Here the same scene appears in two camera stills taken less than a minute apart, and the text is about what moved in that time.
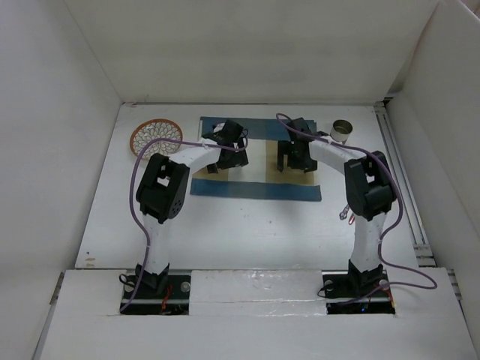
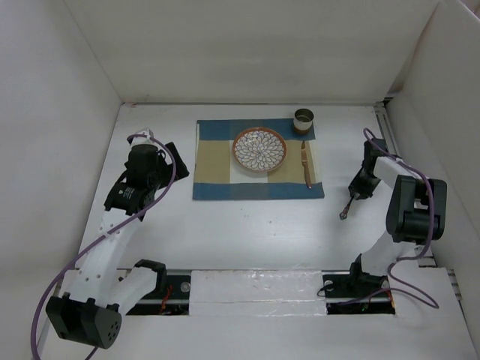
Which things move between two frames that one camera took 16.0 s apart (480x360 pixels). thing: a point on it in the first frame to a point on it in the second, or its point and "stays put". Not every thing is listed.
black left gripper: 238,160 to 180,169
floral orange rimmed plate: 153,129 to 259,149
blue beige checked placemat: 259,179 stays put
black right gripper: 286,148 to 365,192
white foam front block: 256,292 stays put
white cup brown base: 340,130 to 302,120
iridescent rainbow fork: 343,214 stays put
